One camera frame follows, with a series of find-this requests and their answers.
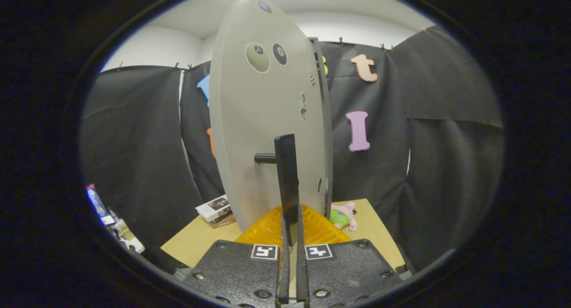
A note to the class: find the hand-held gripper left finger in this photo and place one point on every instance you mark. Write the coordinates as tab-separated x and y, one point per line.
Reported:
284	263

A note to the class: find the blue and white clutter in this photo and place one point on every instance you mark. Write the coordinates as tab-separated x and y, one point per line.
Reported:
116	227

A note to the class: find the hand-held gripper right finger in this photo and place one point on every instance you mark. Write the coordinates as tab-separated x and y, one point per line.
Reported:
302	263

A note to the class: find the grey shoe cabinet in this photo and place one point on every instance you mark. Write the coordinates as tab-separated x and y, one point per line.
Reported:
328	120

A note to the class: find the black backdrop cloth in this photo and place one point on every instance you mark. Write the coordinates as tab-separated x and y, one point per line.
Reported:
424	120

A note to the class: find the pink and green plush toy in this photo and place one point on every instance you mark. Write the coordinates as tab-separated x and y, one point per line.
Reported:
342	216

